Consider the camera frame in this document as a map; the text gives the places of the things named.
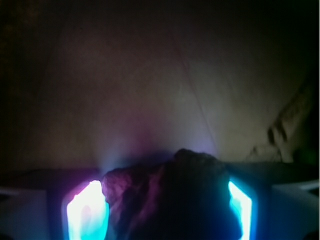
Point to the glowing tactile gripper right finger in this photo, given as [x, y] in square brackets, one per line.
[276, 201]

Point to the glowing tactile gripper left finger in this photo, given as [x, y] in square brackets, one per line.
[53, 204]

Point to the brown rough rock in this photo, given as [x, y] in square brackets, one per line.
[184, 198]

